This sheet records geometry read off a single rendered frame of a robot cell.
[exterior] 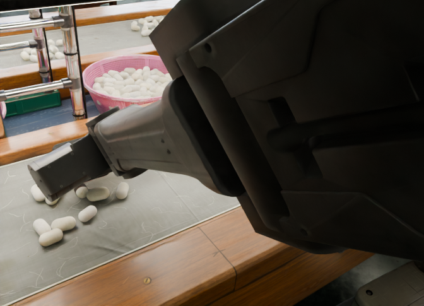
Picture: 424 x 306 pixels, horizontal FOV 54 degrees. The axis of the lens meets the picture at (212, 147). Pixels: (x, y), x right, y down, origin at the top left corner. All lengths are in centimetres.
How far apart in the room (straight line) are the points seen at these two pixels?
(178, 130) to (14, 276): 46
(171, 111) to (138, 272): 40
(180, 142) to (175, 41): 6
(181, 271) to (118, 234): 13
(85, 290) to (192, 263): 14
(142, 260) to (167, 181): 20
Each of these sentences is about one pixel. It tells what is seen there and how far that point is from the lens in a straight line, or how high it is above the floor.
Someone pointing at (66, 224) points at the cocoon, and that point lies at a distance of 66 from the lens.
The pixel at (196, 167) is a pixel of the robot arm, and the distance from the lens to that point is 21.
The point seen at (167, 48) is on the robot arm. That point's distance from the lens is 19.
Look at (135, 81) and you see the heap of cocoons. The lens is 108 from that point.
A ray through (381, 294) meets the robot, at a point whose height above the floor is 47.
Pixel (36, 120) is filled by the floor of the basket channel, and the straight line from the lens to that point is 109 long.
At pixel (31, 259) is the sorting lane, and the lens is 65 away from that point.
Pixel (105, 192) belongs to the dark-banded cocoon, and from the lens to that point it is 70.
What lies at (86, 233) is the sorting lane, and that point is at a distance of 66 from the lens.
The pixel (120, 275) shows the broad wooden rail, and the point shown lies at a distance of 57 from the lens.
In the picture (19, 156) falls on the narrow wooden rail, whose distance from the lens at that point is 83.
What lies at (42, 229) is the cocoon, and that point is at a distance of 66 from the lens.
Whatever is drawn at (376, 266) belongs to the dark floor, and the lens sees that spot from 174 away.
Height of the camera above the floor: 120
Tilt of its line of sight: 33 degrees down
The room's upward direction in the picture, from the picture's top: 4 degrees clockwise
